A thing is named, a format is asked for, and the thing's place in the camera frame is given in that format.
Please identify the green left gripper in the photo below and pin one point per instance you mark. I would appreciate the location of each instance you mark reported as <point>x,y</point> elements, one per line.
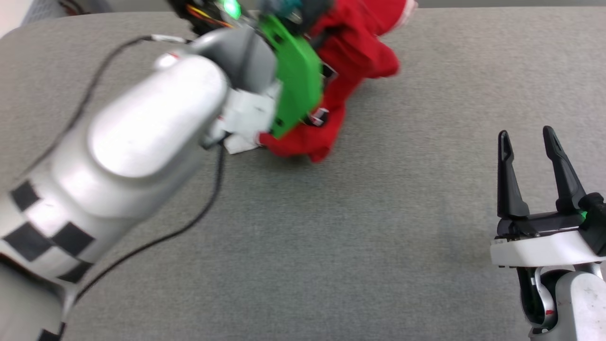
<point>298,76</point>

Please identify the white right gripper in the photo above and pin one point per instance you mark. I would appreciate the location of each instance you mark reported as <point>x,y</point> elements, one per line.
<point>539,248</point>

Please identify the red white-trimmed garment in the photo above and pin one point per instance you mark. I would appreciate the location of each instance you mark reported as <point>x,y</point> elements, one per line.
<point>350,52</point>

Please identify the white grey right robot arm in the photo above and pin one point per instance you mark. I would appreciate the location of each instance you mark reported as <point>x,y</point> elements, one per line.
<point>582,303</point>

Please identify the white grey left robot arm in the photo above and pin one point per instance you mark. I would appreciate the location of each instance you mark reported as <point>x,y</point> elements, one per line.
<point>142,132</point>

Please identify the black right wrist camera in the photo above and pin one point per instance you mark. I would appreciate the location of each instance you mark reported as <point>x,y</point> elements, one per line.
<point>595,222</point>

